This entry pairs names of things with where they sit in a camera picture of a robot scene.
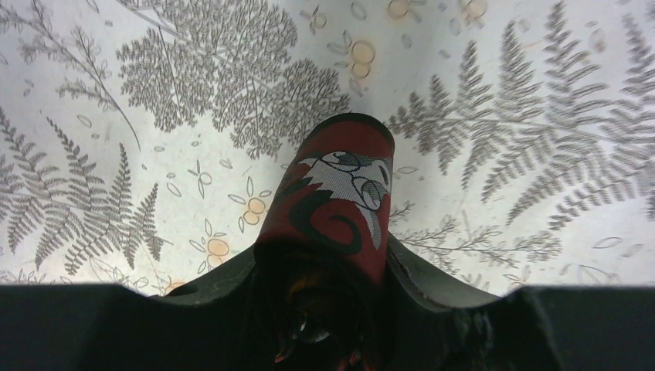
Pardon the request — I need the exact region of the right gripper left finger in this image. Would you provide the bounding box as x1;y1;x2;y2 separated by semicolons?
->
153;246;255;307

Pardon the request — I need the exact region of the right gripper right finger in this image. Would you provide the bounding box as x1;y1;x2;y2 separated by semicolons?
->
387;234;500;310

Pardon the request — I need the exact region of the dark red patterned tie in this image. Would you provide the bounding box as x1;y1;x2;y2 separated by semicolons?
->
254;113;395;370

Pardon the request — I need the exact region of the floral tablecloth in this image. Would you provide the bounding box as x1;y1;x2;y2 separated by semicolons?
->
1;1;654;294

